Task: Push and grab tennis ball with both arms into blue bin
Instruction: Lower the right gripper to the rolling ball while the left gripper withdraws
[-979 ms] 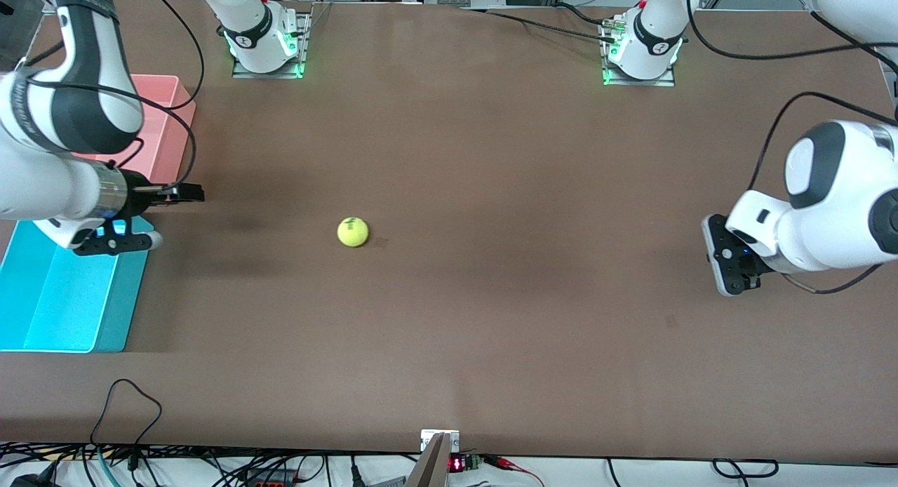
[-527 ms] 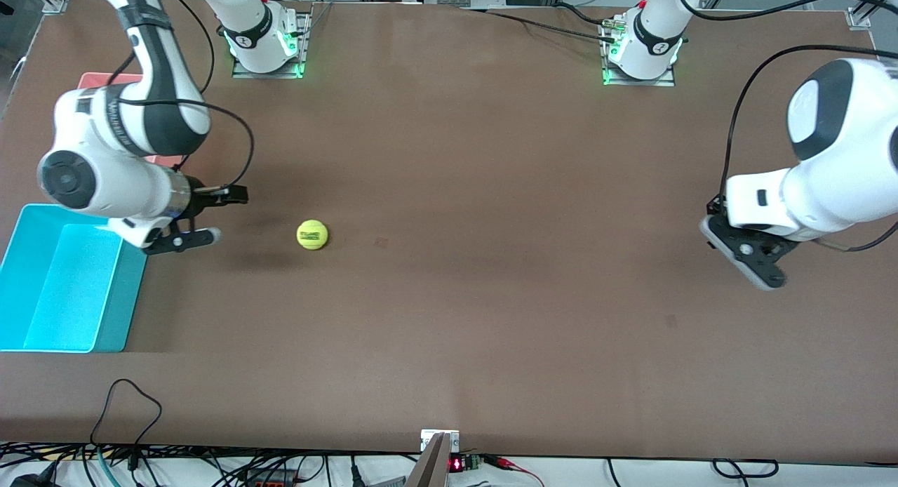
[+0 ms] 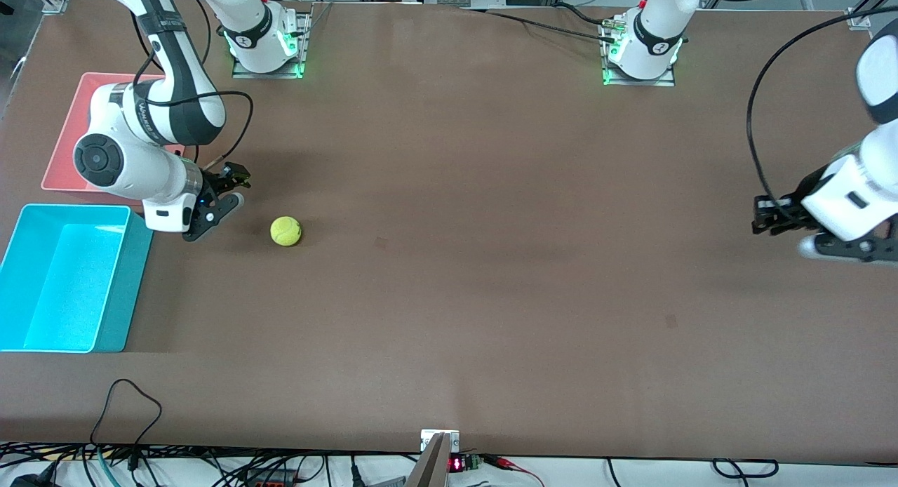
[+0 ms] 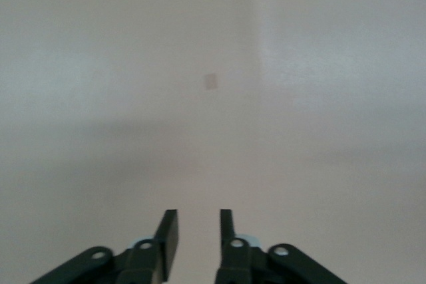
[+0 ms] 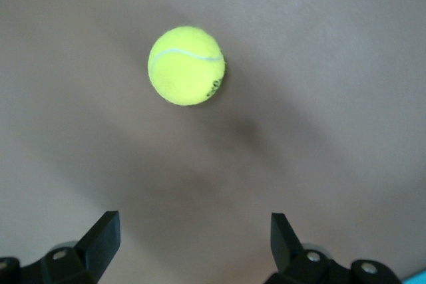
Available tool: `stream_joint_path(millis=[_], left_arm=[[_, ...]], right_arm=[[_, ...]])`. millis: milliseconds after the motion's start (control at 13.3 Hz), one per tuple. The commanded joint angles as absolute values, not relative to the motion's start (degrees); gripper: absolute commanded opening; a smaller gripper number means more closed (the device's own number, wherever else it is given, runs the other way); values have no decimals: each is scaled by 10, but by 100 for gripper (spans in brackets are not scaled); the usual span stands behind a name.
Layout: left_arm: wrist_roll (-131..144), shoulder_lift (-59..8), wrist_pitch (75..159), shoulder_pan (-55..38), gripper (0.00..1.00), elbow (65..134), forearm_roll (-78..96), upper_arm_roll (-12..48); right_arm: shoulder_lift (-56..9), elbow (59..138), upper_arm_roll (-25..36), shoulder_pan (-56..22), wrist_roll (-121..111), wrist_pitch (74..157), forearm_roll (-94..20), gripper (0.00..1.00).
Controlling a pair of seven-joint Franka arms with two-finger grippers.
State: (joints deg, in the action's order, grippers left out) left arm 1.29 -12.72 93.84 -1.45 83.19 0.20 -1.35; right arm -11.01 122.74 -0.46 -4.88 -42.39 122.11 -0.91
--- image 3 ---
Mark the yellow-green tennis ball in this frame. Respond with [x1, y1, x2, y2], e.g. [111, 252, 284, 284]
[270, 216, 303, 247]

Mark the pink plastic bin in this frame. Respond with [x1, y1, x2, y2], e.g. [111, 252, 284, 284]
[41, 72, 190, 193]

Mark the blue plastic bin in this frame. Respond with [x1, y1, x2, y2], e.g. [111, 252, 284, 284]
[0, 205, 155, 354]

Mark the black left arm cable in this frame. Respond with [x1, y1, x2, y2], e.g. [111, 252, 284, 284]
[746, 0, 898, 222]

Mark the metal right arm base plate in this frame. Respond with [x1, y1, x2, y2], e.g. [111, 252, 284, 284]
[232, 10, 314, 79]

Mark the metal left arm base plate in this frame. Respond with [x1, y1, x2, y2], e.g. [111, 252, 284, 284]
[601, 17, 676, 88]

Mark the black looped cable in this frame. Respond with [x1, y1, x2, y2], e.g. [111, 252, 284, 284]
[89, 378, 163, 471]

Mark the black flat loop cable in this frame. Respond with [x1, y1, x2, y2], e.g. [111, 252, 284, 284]
[711, 458, 780, 479]

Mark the thick black table cable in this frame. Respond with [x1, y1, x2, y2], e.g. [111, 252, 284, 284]
[460, 6, 622, 44]

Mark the metal camera mount plate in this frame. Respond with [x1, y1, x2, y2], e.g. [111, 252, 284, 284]
[420, 429, 461, 453]

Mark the grey camera mount beam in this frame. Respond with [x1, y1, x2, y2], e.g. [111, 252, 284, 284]
[403, 432, 452, 487]

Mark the red alligator clip cable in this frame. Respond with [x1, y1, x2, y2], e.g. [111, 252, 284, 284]
[483, 454, 546, 487]

